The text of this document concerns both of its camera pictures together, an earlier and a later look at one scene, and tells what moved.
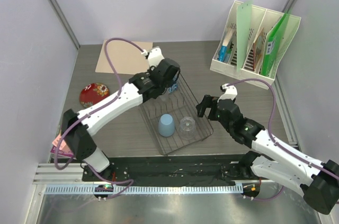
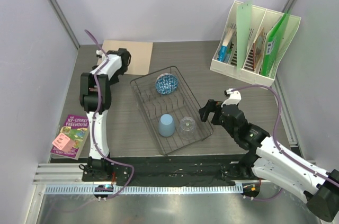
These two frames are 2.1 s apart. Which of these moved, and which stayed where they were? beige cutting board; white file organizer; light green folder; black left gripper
Moved: black left gripper
Stayed: beige cutting board; light green folder; white file organizer
